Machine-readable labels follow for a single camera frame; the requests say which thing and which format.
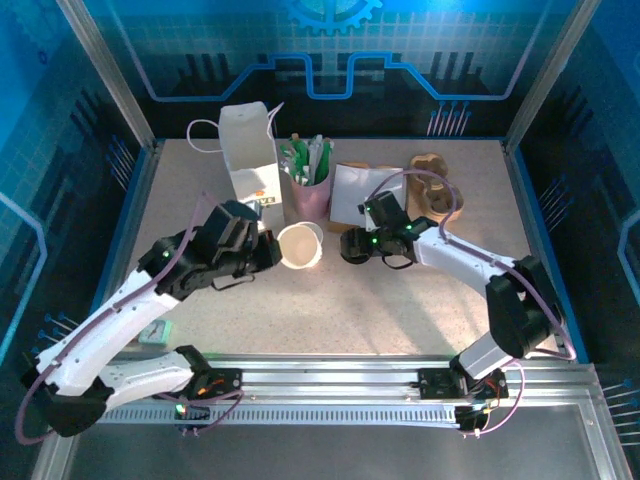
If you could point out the white printed paper bag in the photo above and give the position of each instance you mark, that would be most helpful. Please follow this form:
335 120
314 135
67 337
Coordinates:
250 170

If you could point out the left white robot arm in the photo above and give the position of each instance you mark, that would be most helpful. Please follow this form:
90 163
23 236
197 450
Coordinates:
100 330

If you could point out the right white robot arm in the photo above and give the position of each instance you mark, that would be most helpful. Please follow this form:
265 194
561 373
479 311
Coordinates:
465 257

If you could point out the white paper napkin stack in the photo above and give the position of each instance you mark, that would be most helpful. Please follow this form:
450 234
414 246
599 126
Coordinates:
350 195

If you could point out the pink straw holder cup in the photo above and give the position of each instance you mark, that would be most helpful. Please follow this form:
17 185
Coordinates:
310 200

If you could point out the brown pulp cup carrier stack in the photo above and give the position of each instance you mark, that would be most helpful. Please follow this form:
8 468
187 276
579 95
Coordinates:
437 195

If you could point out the small mint green clock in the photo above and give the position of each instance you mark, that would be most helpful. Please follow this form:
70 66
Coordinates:
155 333

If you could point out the small controller board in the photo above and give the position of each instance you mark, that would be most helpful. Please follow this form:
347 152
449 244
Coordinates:
475 420
190 415

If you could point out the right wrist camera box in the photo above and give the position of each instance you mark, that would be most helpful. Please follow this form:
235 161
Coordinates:
364 208

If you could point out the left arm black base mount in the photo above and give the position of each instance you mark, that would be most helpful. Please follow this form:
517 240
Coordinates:
225 382

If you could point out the aluminium rail beam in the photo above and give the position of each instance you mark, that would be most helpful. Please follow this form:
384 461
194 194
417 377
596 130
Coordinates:
325 380

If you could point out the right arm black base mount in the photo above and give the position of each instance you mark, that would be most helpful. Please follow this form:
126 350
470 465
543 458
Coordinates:
435 384

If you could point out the aluminium frame post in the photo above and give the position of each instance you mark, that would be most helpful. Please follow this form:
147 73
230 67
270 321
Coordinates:
550 75
113 75

